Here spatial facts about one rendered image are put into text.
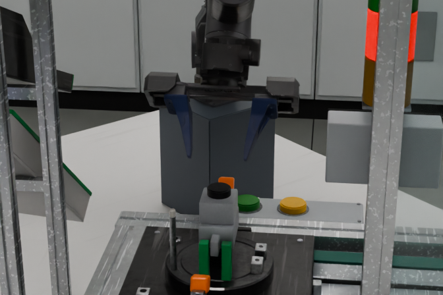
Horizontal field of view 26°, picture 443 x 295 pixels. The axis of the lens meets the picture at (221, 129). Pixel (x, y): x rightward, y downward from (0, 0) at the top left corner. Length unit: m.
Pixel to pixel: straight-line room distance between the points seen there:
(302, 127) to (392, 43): 3.37
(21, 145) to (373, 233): 0.42
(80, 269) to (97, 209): 0.20
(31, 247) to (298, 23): 2.82
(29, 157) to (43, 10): 0.19
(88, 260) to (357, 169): 0.61
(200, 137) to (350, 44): 2.77
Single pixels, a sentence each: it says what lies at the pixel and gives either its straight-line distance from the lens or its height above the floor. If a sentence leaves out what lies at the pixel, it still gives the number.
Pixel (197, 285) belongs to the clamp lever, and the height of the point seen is 1.07.
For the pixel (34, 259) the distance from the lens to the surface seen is 1.54.
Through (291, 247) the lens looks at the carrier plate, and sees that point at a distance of 1.32.
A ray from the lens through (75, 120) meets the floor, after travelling 4.42.
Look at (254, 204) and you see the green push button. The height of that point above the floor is 0.97.
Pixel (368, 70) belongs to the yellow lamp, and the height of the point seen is 1.30.
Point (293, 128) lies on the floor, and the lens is 4.30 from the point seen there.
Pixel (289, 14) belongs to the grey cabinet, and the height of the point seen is 0.50.
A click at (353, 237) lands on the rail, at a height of 0.96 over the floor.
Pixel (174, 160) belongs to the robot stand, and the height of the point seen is 0.96.
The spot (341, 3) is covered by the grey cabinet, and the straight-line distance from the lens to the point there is 4.21.
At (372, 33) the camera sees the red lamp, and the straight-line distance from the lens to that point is 0.98.
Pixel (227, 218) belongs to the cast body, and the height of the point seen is 1.07.
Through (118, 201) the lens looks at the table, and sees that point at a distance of 1.70.
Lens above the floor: 1.61
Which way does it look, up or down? 22 degrees down
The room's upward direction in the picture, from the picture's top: straight up
